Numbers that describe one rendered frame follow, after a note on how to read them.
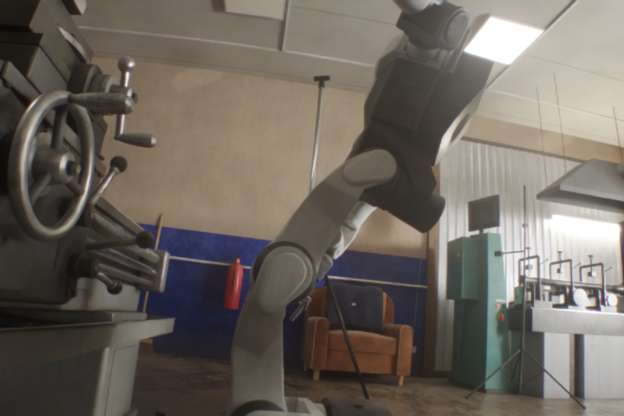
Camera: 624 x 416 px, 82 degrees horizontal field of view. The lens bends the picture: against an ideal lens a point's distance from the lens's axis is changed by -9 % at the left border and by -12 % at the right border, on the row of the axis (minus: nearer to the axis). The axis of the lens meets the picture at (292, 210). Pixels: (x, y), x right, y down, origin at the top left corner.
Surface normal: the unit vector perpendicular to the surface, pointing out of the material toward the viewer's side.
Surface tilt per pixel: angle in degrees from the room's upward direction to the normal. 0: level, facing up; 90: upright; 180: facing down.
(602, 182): 82
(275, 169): 90
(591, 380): 90
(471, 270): 90
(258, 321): 113
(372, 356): 90
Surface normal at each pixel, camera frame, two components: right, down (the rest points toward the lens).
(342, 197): -0.03, 0.14
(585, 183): 0.12, -0.38
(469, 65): -0.15, -0.41
